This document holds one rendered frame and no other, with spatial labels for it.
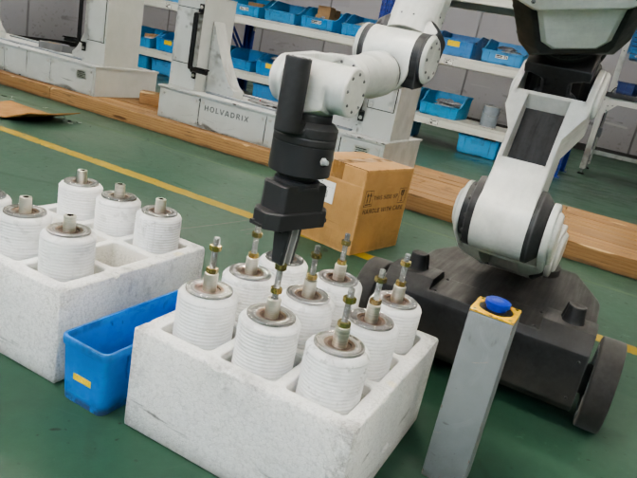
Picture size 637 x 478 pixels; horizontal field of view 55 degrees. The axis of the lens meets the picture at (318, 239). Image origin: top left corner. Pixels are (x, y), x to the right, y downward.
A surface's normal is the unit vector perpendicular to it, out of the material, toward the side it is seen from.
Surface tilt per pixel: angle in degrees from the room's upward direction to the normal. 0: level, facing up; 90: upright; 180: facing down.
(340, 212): 90
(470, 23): 90
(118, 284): 90
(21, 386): 0
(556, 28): 133
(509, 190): 47
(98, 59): 90
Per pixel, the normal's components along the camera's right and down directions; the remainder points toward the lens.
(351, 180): -0.65, 0.11
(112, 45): 0.87, 0.30
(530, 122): -0.31, -0.29
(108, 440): 0.19, -0.94
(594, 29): -0.22, 0.84
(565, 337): -0.19, -0.53
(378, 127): -0.46, 0.18
